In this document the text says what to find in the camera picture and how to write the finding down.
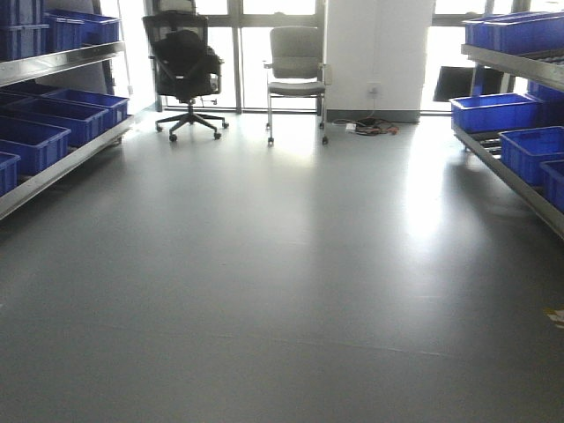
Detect grey office chair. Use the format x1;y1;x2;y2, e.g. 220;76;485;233
263;26;329;146

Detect black mesh office chair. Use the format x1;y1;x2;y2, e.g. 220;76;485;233
142;10;222;142

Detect black monitor on floor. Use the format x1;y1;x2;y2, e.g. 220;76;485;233
433;66;473;102

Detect blue bin right rack front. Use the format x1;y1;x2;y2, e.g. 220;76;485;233
449;93;541;133

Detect blue bin rack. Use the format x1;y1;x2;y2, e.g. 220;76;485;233
500;126;563;186
449;93;541;133
1;116;71;175

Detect blue bin right rack middle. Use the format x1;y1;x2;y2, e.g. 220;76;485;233
500;126;563;186

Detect left steel rack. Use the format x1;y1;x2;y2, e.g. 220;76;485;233
1;1;132;218

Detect steel rack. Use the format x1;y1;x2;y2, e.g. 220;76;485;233
1;1;132;218
450;11;563;235

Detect right steel rack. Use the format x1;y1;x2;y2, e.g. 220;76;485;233
450;11;563;235

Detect blue bin left rack front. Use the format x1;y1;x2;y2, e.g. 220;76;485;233
1;116;71;175

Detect cables on floor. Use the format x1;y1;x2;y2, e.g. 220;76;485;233
332;116;400;137

